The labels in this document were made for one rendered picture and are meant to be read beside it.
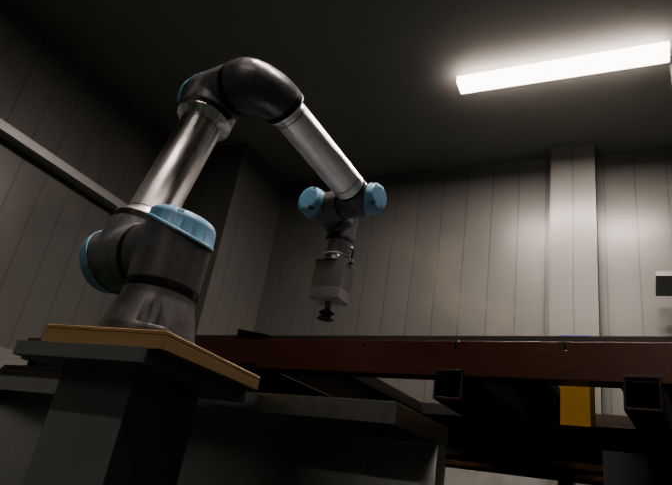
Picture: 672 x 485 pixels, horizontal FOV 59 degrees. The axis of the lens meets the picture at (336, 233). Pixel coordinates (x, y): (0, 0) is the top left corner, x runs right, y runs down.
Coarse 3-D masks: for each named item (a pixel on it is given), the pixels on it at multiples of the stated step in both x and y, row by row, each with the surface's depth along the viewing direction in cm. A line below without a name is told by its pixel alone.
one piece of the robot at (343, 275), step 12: (324, 264) 151; (336, 264) 149; (348, 264) 150; (324, 276) 149; (336, 276) 147; (348, 276) 150; (312, 288) 149; (324, 288) 147; (336, 288) 146; (348, 288) 150; (324, 300) 149; (336, 300) 147; (348, 300) 149
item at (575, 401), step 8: (560, 392) 106; (568, 392) 105; (576, 392) 105; (584, 392) 104; (592, 392) 106; (560, 400) 105; (568, 400) 105; (576, 400) 104; (584, 400) 103; (592, 400) 105; (560, 408) 105; (568, 408) 104; (576, 408) 104; (584, 408) 103; (592, 408) 104; (560, 416) 104; (568, 416) 104; (576, 416) 103; (584, 416) 102; (592, 416) 103; (560, 424) 104; (568, 424) 103; (576, 424) 102; (584, 424) 102; (592, 424) 103
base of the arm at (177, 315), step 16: (128, 288) 89; (144, 288) 88; (160, 288) 88; (176, 288) 89; (112, 304) 88; (128, 304) 86; (144, 304) 86; (160, 304) 87; (176, 304) 89; (192, 304) 92; (112, 320) 85; (128, 320) 84; (144, 320) 85; (160, 320) 86; (176, 320) 87; (192, 320) 91; (192, 336) 90
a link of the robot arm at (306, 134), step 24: (240, 72) 117; (264, 72) 117; (240, 96) 117; (264, 96) 117; (288, 96) 119; (288, 120) 122; (312, 120) 125; (312, 144) 127; (336, 168) 132; (336, 192) 137; (360, 192) 138; (384, 192) 142; (360, 216) 143
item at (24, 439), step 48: (0, 432) 148; (192, 432) 117; (240, 432) 112; (288, 432) 106; (0, 480) 140; (192, 480) 112; (240, 480) 107; (288, 480) 102; (336, 480) 98; (384, 480) 94; (432, 480) 90
